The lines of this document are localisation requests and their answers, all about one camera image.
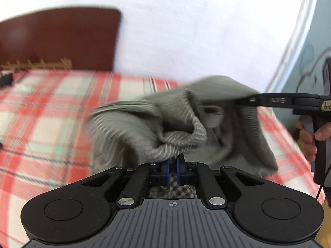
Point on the person's right hand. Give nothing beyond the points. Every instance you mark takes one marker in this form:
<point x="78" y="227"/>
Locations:
<point x="306" y="139"/>

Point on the blue cartoon wall panel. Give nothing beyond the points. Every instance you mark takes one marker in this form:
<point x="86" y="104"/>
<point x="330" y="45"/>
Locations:
<point x="302" y="68"/>

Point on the black object on sheet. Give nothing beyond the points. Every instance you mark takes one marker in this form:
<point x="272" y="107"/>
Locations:
<point x="6" y="80"/>

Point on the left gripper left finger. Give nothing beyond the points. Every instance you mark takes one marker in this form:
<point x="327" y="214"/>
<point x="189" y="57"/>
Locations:
<point x="143" y="179"/>

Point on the red plaid bed sheet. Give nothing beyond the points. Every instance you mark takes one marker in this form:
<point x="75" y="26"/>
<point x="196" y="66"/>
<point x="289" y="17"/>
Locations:
<point x="51" y="198"/>

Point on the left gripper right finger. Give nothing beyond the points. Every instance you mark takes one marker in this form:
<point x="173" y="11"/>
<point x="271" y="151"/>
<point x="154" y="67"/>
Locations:
<point x="200" y="176"/>

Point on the dark red wooden headboard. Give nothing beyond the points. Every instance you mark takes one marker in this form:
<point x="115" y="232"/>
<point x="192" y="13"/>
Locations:
<point x="87" y="36"/>

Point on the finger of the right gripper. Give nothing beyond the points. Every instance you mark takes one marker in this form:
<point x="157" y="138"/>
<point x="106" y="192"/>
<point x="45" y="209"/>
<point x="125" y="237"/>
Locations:
<point x="281" y="100"/>

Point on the olive striped shirt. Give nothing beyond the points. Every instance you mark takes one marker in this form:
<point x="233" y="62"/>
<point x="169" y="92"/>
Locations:
<point x="199" y="120"/>

